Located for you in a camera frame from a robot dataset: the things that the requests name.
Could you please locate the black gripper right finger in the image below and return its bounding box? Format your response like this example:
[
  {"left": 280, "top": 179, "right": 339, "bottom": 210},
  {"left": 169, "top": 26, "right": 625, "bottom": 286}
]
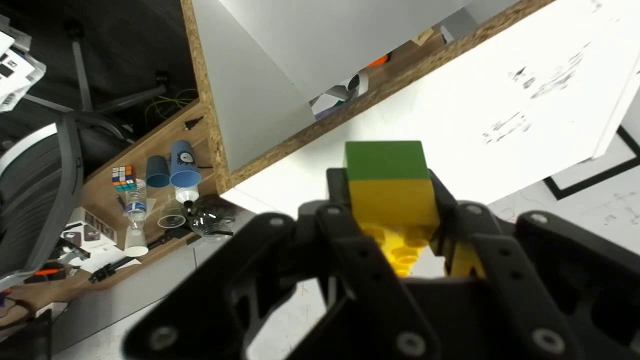
[{"left": 427, "top": 167, "right": 640, "bottom": 360}]

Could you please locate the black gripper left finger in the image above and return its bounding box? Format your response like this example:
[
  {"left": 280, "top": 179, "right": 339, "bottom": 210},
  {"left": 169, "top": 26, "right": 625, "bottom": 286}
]
[{"left": 122, "top": 166, "right": 438, "bottom": 360}]

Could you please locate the yellow sponge with green top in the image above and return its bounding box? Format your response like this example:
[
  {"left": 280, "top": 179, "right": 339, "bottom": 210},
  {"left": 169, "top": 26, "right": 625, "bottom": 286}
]
[{"left": 345, "top": 140, "right": 488, "bottom": 280}]

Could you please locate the white mug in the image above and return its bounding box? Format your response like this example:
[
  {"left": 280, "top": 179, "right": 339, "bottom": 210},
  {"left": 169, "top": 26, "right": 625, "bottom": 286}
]
[{"left": 308, "top": 70, "right": 372, "bottom": 120}]

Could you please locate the blue bottle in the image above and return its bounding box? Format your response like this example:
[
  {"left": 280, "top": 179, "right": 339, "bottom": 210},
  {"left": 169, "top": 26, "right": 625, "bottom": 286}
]
[{"left": 169, "top": 138, "right": 205, "bottom": 203}]

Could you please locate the blue cup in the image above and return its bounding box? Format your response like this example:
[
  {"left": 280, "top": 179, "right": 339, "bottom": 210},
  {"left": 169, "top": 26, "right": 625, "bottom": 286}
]
[{"left": 144, "top": 153, "right": 174, "bottom": 190}]

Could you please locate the plastic water bottle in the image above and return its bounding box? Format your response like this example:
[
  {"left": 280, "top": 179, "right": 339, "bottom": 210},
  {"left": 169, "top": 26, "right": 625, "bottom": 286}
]
[{"left": 122, "top": 181, "right": 152, "bottom": 259}]

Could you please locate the orange small object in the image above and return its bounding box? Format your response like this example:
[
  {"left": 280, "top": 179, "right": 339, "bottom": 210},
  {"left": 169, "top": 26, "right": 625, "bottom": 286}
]
[{"left": 365, "top": 53, "right": 392, "bottom": 72}]

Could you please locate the rubik's cube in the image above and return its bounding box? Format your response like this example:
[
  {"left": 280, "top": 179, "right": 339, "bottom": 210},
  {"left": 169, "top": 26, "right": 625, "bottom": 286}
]
[{"left": 110, "top": 164, "right": 138, "bottom": 196}]

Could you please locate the wooden table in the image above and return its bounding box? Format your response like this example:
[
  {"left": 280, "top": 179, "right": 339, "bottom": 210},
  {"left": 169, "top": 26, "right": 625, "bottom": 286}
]
[{"left": 0, "top": 98, "right": 232, "bottom": 330}]

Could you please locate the white open shelf unit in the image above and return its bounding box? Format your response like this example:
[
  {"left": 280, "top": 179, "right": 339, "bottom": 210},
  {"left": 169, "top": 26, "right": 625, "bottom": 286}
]
[{"left": 178, "top": 0, "right": 640, "bottom": 212}]

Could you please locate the grey mesh office chair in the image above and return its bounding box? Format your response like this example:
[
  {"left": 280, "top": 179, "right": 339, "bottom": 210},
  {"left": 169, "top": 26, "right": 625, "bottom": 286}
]
[{"left": 0, "top": 111, "right": 87, "bottom": 281}]

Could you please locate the white perforated panel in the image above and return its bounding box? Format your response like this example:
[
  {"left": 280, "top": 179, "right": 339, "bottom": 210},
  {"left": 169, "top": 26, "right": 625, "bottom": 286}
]
[{"left": 0, "top": 27, "right": 48, "bottom": 111}]

